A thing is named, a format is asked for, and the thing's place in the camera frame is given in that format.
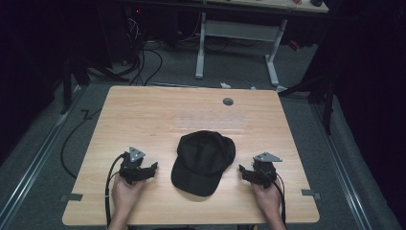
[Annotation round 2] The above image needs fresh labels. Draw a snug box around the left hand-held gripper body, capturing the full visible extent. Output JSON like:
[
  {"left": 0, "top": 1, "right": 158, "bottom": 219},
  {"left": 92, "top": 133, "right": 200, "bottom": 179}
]
[{"left": 119, "top": 146, "right": 151, "bottom": 186}]

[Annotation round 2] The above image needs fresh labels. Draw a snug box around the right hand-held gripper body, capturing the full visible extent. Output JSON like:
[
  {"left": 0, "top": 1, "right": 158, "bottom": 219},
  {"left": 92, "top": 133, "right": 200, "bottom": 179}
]
[{"left": 252, "top": 151, "right": 283, "bottom": 190}]

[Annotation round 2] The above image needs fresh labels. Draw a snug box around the black baseball cap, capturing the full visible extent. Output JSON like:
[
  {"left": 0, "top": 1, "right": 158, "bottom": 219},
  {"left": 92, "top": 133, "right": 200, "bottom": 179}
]
[{"left": 170, "top": 129, "right": 237, "bottom": 197}]

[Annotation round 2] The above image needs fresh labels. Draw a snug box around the person's left hand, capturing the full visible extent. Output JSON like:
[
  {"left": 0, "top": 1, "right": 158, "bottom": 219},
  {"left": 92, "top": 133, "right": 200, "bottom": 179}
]
[{"left": 110, "top": 172, "right": 147, "bottom": 221}]

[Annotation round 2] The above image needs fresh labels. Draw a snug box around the person's right hand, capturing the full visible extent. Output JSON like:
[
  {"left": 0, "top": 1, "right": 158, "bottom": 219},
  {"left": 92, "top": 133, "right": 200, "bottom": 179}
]
[{"left": 250, "top": 178, "right": 283, "bottom": 221}]

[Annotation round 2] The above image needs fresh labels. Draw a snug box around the grey tape piece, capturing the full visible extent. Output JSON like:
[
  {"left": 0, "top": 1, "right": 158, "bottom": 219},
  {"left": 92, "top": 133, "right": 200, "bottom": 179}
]
[
  {"left": 301, "top": 189, "right": 322, "bottom": 201},
  {"left": 60, "top": 193, "right": 84, "bottom": 203}
]

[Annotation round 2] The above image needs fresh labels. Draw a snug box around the black stand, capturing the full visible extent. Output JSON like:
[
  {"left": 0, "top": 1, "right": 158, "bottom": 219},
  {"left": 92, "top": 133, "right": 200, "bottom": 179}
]
[
  {"left": 58, "top": 54, "right": 92, "bottom": 115},
  {"left": 279, "top": 73, "right": 336, "bottom": 135}
]

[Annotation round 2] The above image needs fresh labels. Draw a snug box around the desk with white metal legs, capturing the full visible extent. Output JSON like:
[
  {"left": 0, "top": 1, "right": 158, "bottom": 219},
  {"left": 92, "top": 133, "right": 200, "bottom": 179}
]
[{"left": 194, "top": 0, "right": 329, "bottom": 88}]

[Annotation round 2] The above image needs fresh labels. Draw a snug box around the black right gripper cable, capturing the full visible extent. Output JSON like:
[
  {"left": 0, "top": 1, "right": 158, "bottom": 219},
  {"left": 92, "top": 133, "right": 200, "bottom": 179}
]
[{"left": 271, "top": 172, "right": 287, "bottom": 226}]

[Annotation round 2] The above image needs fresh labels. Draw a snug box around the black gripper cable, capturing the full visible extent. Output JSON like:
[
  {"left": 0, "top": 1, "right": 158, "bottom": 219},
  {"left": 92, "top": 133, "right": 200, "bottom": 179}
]
[
  {"left": 271, "top": 172, "right": 287, "bottom": 226},
  {"left": 104, "top": 152, "right": 128, "bottom": 228}
]

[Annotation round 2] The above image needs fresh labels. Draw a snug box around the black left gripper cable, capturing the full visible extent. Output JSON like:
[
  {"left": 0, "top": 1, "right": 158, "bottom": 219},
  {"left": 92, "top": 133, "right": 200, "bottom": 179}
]
[{"left": 104, "top": 152, "right": 128, "bottom": 228}]

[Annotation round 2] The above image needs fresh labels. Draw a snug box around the black floor cable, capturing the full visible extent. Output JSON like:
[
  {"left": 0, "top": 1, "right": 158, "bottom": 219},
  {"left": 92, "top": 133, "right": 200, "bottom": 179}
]
[{"left": 59, "top": 107, "right": 103, "bottom": 180}]

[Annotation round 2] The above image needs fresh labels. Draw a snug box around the metal floor rail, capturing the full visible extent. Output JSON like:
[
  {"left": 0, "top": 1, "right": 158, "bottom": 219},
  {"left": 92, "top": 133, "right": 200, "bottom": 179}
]
[
  {"left": 0, "top": 83, "right": 88, "bottom": 228},
  {"left": 310, "top": 102, "right": 373, "bottom": 230}
]

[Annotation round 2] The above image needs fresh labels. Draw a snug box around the bundle of black cables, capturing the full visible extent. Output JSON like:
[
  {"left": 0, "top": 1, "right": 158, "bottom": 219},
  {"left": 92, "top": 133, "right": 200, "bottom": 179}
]
[{"left": 89, "top": 15, "right": 164, "bottom": 86}]

